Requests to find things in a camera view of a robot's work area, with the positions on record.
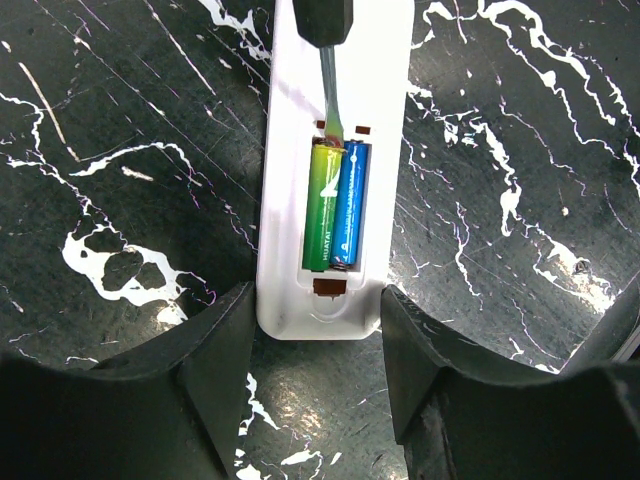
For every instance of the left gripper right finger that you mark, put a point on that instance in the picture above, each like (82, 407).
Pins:
(462, 411)

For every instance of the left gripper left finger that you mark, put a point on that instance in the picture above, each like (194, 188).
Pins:
(169, 408)

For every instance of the blue battery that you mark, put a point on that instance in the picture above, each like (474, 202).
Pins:
(345, 241)

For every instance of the green yellow battery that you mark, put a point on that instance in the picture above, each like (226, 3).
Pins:
(324, 175)

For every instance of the white remote control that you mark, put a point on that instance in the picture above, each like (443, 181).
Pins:
(369, 75)

